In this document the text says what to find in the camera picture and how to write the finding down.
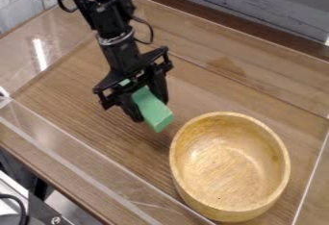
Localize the black cable bottom left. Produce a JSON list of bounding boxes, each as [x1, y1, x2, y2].
[[0, 193, 31, 225]]

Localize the brown wooden bowl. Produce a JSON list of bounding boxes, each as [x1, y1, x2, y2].
[[168, 112, 292, 223]]

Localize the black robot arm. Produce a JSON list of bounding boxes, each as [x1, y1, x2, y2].
[[63, 0, 172, 127]]

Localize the green rectangular block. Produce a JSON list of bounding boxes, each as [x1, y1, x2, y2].
[[131, 87, 175, 133]]

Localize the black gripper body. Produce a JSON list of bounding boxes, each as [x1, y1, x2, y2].
[[92, 28, 174, 110]]

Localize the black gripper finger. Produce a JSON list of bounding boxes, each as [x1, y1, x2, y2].
[[120, 93, 144, 122], [148, 71, 168, 104]]

